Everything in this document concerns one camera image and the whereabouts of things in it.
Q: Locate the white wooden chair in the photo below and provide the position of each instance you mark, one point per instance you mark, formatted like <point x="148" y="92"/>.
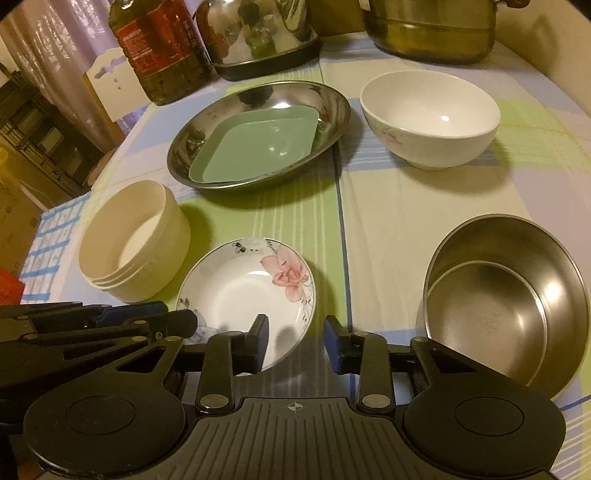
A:
<point x="116" y="85"/>

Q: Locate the cooking oil bottle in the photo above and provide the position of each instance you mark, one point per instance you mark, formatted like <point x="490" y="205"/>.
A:
<point x="160" y="42"/>

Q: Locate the blue white checkered cloth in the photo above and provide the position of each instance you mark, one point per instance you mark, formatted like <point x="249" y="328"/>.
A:
<point x="51" y="252"/>

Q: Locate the stainless steel bowl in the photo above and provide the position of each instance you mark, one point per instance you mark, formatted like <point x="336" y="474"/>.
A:
<point x="504" y="292"/>

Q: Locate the checkered tablecloth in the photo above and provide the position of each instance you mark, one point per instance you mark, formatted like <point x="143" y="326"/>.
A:
<point x="366" y="221"/>

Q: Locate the floral white ceramic saucer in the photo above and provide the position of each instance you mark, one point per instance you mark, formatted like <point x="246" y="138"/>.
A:
<point x="235" y="282"/>

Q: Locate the green square plastic plate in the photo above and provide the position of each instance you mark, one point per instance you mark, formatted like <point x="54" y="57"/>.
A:
<point x="252" y="144"/>

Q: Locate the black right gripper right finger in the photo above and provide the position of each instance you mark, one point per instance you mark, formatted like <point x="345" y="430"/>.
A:
<point x="344" y="348"/>

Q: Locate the black folding rack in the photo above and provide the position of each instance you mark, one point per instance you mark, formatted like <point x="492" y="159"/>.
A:
<point x="44" y="136"/>

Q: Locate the stainless steel kettle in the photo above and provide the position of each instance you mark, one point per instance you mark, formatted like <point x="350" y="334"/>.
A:
<point x="253" y="38"/>

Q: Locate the stainless steel steamer pot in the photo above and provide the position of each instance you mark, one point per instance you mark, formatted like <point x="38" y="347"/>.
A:
<point x="436" y="31"/>

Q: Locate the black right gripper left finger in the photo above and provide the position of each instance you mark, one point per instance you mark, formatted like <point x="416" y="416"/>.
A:
<point x="249" y="348"/>

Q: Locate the white ceramic bowl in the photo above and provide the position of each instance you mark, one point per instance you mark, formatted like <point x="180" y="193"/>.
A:
<point x="432" y="120"/>

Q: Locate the round stainless steel plate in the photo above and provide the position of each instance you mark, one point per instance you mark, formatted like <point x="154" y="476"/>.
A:
<point x="332" y="106"/>

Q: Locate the red box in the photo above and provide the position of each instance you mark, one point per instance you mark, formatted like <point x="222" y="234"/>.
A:
<point x="11" y="289"/>

